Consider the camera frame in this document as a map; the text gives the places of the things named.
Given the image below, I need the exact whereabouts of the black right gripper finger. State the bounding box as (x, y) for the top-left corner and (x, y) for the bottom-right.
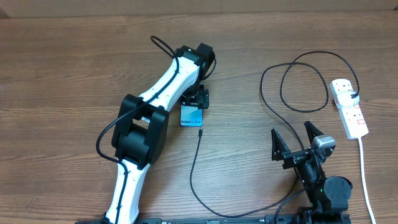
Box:
(271, 128), (291, 161)
(304, 121), (324, 145)

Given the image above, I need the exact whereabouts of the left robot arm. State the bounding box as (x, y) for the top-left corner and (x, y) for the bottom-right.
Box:
(99, 44), (216, 223)

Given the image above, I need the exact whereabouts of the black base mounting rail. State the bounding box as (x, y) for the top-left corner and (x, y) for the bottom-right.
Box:
(75, 214), (351, 224)

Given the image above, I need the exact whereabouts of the white USB charger plug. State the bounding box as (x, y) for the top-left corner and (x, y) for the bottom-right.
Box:
(335, 91), (359, 108)

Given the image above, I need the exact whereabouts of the black USB charging cable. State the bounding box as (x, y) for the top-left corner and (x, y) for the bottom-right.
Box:
(189, 50), (361, 218)

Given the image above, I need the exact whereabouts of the Samsung Galaxy smartphone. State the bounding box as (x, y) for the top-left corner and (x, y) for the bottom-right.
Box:
(180, 105), (203, 127)

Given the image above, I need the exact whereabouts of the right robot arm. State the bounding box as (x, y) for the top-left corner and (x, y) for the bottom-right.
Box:
(271, 121), (353, 223)

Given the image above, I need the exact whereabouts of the white power strip cord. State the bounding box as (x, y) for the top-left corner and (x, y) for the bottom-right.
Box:
(357, 138), (376, 224)

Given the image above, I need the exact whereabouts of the white power strip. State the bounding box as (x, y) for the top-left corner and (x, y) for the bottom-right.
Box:
(330, 79), (369, 139)

